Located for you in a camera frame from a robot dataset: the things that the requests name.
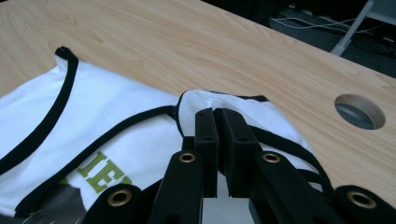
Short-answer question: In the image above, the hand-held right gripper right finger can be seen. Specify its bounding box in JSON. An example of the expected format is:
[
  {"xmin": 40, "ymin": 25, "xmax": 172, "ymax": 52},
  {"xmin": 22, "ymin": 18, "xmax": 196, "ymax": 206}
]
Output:
[{"xmin": 214, "ymin": 107, "xmax": 261, "ymax": 199}]

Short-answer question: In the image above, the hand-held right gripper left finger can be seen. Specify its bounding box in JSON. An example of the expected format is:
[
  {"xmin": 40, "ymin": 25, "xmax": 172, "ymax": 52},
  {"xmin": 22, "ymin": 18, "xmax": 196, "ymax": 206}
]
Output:
[{"xmin": 181, "ymin": 107, "xmax": 220, "ymax": 199}]

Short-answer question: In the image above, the white printed tank top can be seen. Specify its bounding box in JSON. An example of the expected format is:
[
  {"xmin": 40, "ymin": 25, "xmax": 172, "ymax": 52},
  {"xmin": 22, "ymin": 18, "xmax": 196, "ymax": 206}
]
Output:
[{"xmin": 0, "ymin": 46, "xmax": 335, "ymax": 224}]

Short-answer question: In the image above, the grey metal stand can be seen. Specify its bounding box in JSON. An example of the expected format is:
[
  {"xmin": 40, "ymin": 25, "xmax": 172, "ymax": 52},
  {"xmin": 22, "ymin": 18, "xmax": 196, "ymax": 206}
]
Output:
[{"xmin": 330, "ymin": 0, "xmax": 396, "ymax": 58}]

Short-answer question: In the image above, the white floor cable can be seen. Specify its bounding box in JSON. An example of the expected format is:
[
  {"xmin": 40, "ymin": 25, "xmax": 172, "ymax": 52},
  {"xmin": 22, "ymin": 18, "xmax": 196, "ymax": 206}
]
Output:
[{"xmin": 269, "ymin": 15, "xmax": 387, "ymax": 35}]

